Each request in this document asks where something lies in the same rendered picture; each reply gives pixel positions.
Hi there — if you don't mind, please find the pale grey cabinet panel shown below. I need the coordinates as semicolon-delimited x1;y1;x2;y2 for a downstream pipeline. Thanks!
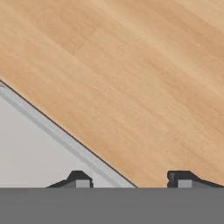
0;79;138;189

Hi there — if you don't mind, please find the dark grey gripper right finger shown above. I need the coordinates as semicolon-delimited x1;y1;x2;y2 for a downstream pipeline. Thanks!
166;170;224;189

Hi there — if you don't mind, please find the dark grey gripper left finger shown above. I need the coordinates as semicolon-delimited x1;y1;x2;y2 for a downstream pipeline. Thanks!
45;170;95;189

